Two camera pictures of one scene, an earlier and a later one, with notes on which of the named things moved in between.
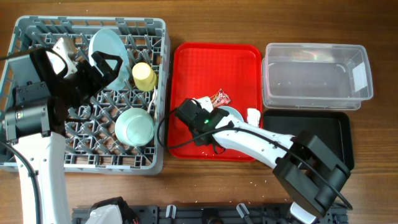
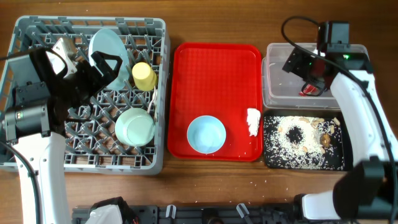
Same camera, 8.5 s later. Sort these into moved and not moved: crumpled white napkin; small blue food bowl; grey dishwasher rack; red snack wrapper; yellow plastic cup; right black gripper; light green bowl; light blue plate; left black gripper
Moved: red snack wrapper; right black gripper; small blue food bowl
Not moved: light green bowl; yellow plastic cup; grey dishwasher rack; crumpled white napkin; light blue plate; left black gripper
